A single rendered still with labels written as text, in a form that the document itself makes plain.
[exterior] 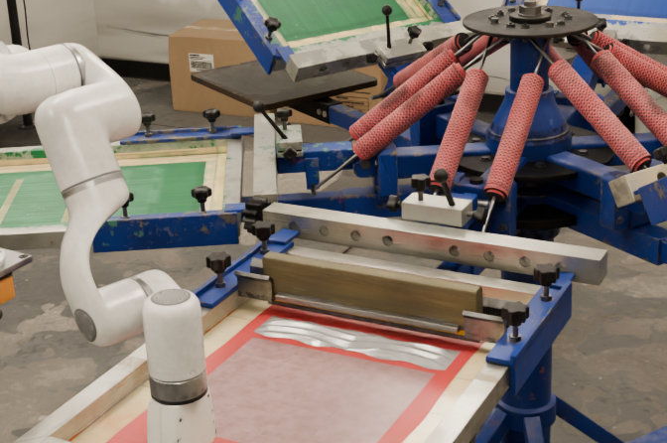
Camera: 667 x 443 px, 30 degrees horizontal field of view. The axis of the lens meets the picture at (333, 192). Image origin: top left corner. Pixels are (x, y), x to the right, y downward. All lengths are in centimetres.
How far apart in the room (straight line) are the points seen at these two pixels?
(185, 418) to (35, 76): 50
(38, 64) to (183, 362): 46
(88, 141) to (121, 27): 593
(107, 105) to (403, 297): 68
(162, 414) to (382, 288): 61
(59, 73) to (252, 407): 60
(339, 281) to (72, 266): 66
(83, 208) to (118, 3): 593
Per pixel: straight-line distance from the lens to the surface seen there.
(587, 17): 283
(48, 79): 175
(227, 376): 205
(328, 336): 214
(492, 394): 192
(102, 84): 171
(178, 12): 731
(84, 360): 425
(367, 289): 214
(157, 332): 159
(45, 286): 484
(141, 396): 202
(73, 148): 165
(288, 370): 205
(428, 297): 210
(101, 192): 165
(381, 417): 192
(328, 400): 196
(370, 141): 275
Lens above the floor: 194
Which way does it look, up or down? 21 degrees down
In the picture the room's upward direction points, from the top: 3 degrees counter-clockwise
